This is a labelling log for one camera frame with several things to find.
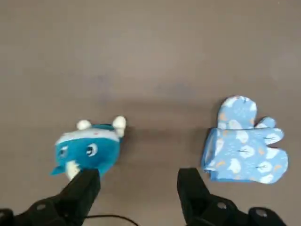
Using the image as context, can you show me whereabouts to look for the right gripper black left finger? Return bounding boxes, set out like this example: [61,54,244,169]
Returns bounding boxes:
[0,168,102,226]

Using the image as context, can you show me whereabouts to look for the blue cloud-print oven mitt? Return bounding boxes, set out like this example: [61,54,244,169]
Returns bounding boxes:
[208,95,277,182]
[201,128,289,186]

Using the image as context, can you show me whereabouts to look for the small blue plush doll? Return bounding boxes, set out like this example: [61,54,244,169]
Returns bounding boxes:
[48,115,127,182]

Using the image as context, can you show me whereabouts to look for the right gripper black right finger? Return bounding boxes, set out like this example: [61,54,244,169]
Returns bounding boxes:
[176,167,288,226]

